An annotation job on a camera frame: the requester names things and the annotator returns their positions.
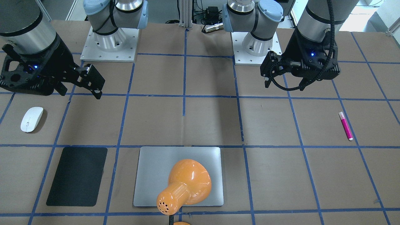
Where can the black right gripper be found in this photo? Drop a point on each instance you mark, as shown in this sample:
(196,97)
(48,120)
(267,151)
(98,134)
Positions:
(60,59)

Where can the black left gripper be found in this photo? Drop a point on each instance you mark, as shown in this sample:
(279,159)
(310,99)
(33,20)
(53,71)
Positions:
(293,49)

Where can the white computer mouse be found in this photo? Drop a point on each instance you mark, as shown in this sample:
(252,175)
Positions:
(31,119)

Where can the pink marker pen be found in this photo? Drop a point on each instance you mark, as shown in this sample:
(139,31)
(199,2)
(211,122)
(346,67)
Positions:
(346,126)

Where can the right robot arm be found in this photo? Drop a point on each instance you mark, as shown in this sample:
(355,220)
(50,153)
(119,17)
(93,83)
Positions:
(24,24)

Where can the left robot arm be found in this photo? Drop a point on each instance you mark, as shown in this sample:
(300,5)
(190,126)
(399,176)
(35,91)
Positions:
(261,20)

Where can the black mousepad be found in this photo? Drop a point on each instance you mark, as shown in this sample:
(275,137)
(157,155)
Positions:
(78,177)

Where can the silver laptop notebook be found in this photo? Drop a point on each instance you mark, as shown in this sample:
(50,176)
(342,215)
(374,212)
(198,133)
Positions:
(155,164)

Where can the orange desk lamp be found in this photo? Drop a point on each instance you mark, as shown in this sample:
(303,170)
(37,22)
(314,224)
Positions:
(188,183)

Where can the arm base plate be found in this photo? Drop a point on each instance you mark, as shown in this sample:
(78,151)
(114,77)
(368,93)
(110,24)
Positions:
(249,51)
(118,47)

